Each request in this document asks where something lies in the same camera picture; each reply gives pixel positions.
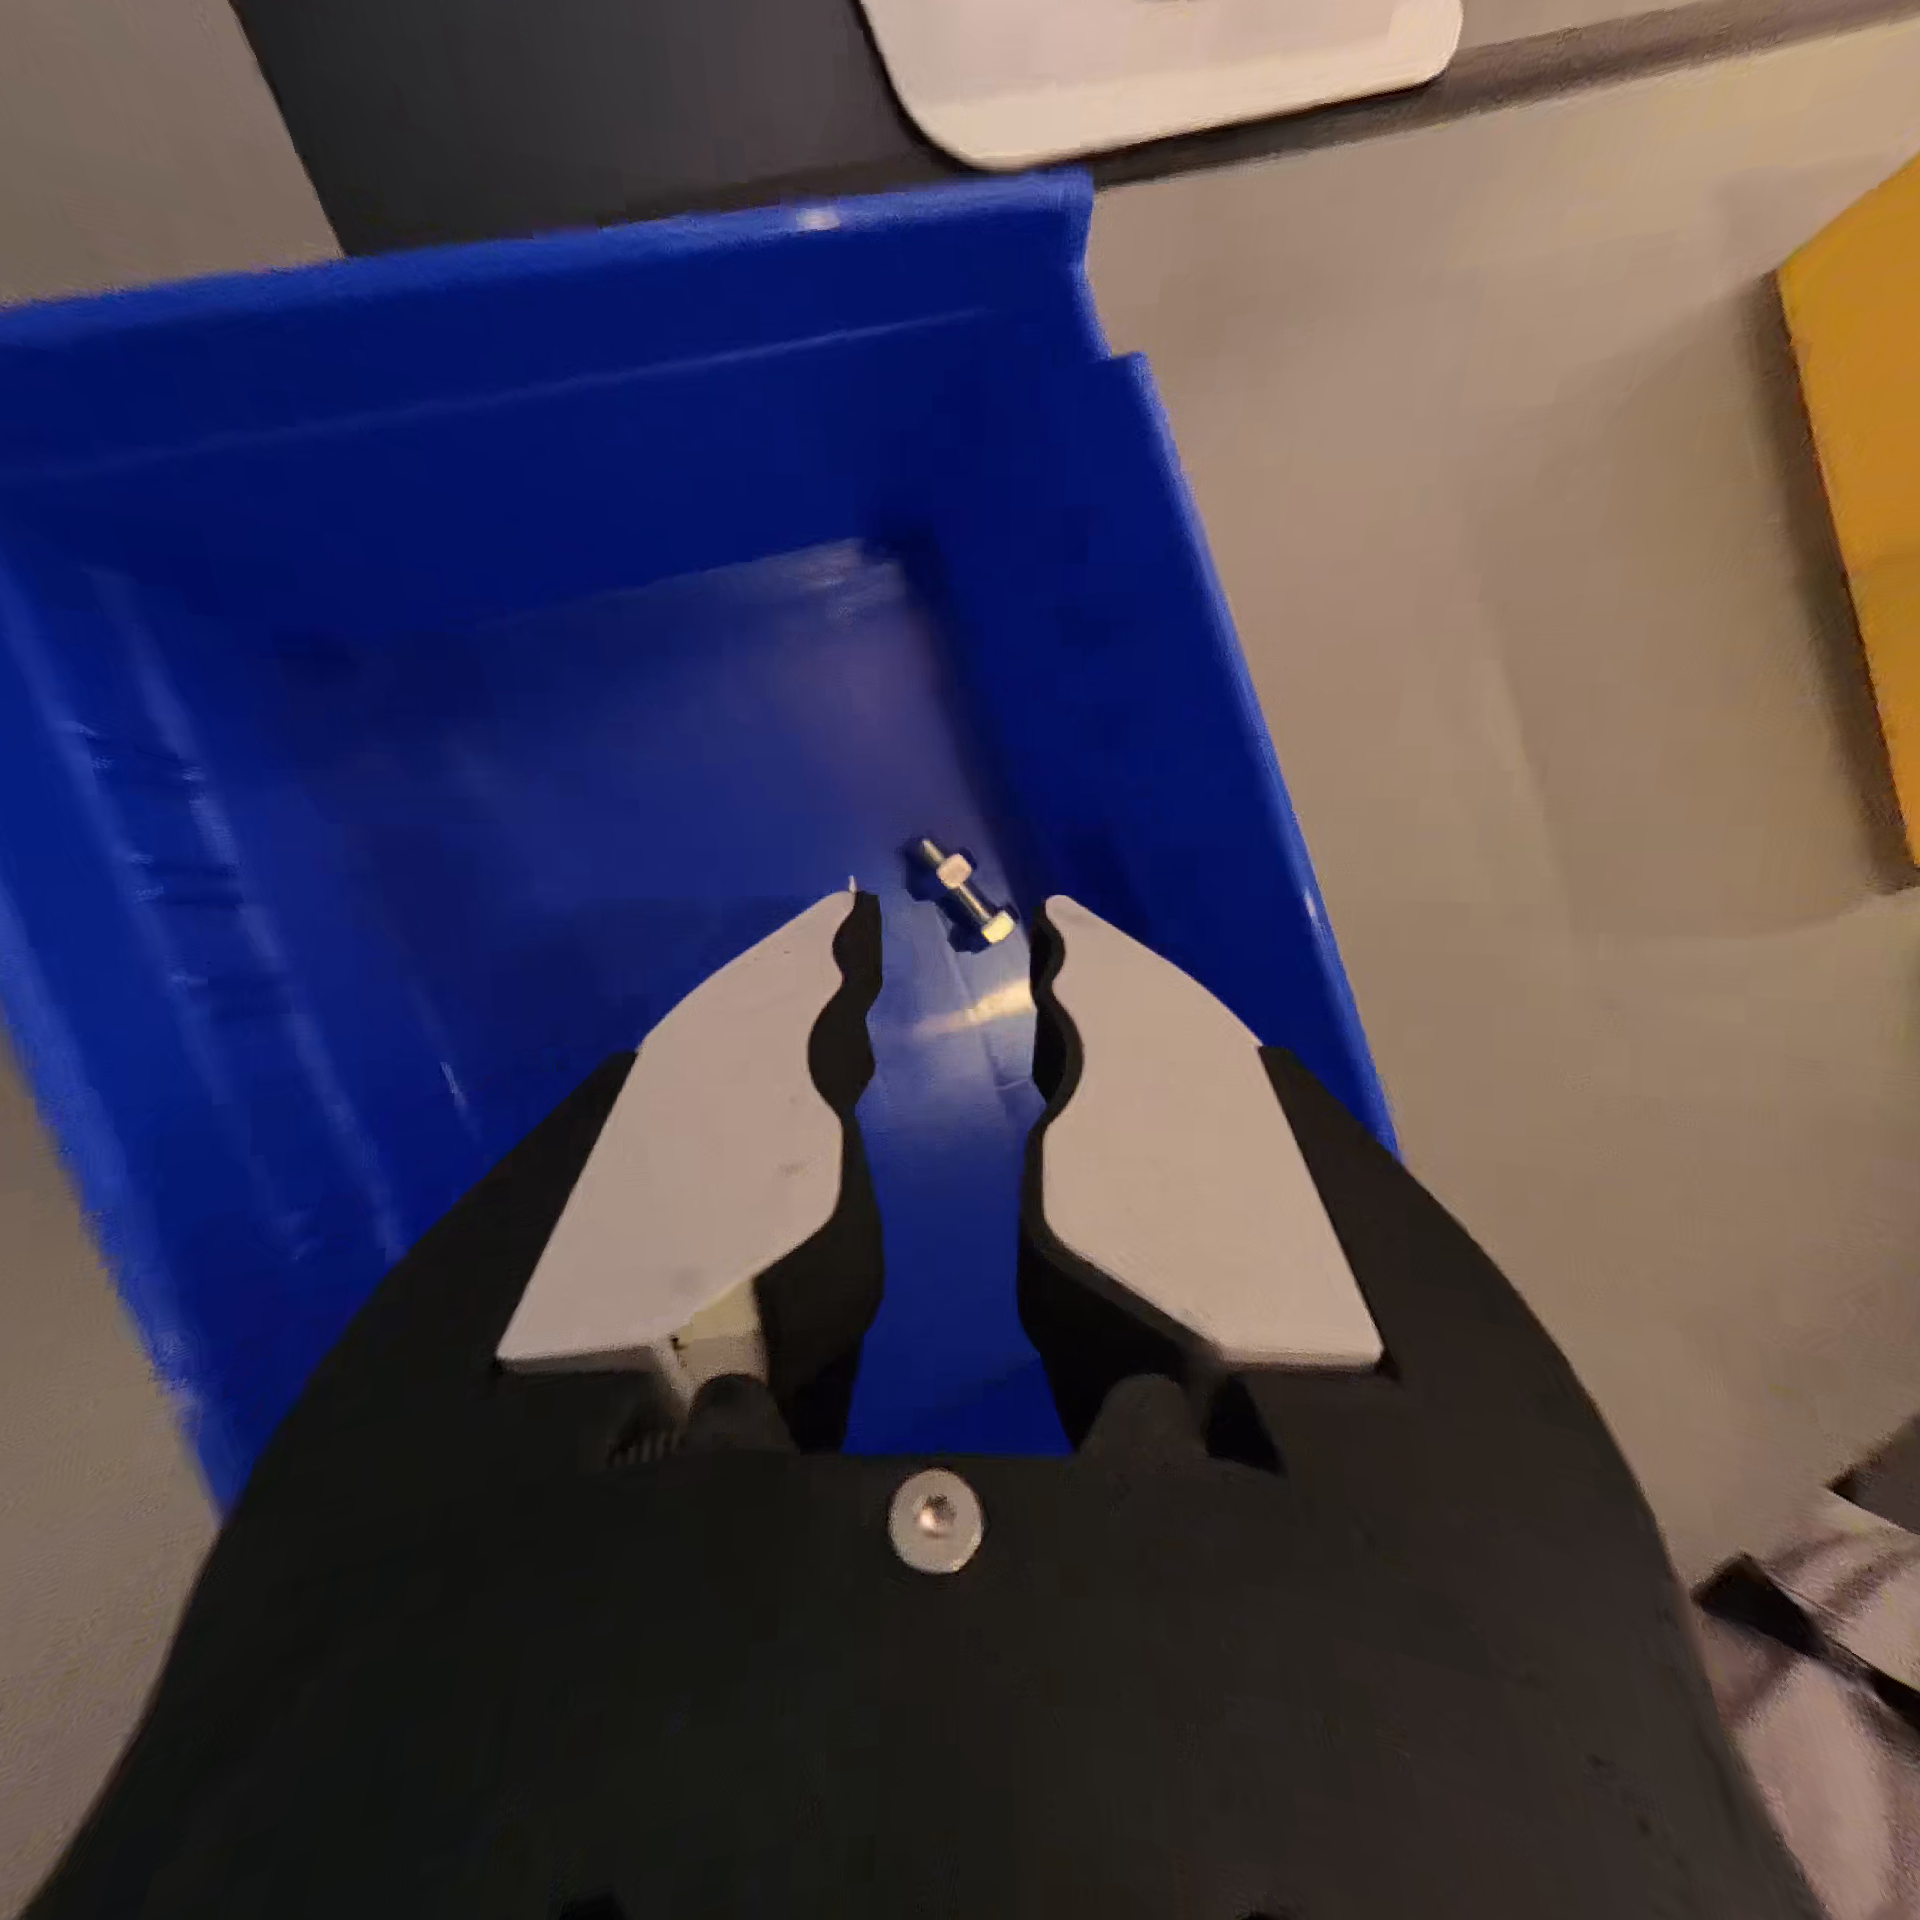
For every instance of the steel hex bolt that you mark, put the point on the steel hex bolt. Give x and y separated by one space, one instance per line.
972 906

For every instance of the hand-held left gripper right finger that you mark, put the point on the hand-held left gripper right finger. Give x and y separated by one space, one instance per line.
1184 1185

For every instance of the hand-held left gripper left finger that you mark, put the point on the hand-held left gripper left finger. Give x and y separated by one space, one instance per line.
704 1171

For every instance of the steel hex nut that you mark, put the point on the steel hex nut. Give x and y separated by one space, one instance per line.
948 871

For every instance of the blue plastic bin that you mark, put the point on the blue plastic bin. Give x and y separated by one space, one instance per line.
450 749

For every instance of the yellow plastic bin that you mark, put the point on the yellow plastic bin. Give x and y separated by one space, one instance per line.
1868 524

